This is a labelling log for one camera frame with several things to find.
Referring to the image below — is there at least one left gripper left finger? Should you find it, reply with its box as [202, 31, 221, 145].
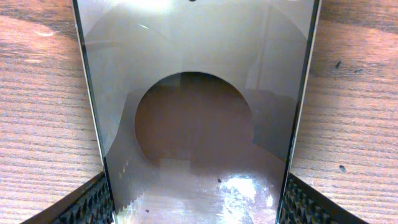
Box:
[22, 172, 114, 224]

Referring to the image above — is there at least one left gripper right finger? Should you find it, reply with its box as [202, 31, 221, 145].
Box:
[277, 174, 367, 224]

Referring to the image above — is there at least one Galaxy smartphone with reflective screen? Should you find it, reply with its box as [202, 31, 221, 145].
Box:
[72, 0, 321, 223]

